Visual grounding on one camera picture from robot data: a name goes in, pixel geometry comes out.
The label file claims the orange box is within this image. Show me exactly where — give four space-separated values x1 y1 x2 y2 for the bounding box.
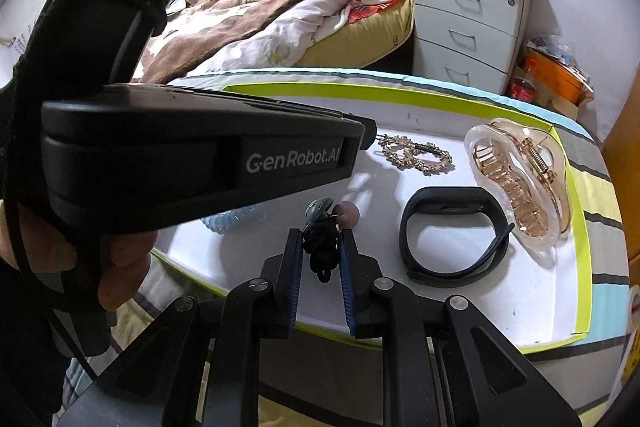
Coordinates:
522 47 590 105

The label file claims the black wristband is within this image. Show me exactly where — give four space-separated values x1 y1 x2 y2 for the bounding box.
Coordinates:
400 187 515 290

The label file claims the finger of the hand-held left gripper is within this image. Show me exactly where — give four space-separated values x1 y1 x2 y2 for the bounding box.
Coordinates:
300 104 378 152

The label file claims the red printed cloth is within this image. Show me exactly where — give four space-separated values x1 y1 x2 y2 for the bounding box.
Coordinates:
340 0 402 26

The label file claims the person's left hand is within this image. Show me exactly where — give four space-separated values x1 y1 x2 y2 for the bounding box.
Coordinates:
97 231 157 313

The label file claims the wooden wardrobe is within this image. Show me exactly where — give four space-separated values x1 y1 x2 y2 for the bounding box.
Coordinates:
597 72 640 218

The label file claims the person's left forearm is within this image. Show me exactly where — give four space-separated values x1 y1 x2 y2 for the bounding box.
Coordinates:
0 187 108 418

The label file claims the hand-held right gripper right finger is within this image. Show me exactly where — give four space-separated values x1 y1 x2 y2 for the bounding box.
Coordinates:
339 228 582 427

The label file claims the brown blanket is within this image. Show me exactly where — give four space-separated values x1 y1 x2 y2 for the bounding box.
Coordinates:
132 0 401 85

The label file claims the green cardboard box tray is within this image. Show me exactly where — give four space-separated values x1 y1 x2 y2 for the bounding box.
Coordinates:
150 82 593 355

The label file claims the rhinestone hair clip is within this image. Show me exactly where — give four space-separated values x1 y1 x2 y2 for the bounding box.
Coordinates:
377 134 453 176

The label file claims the clear gold hair claw clip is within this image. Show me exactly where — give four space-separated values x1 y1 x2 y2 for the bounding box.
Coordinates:
464 117 574 254

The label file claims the white drawer nightstand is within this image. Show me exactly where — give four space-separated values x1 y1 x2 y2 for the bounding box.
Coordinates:
409 0 532 96

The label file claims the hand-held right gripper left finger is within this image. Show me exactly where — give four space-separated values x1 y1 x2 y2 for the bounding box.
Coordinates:
55 228 307 427

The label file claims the yellow mattress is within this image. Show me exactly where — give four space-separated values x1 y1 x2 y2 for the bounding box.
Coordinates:
300 0 416 68

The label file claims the striped tablecloth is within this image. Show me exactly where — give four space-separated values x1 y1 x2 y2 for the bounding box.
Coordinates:
65 67 631 427

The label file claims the cola bottle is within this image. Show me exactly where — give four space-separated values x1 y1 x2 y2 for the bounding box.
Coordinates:
507 74 541 104

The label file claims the black beaded hair tie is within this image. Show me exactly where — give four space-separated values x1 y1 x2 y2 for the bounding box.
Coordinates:
301 197 361 286

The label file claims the light blue spiral hair tie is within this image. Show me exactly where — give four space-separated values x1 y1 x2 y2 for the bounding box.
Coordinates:
201 202 264 234

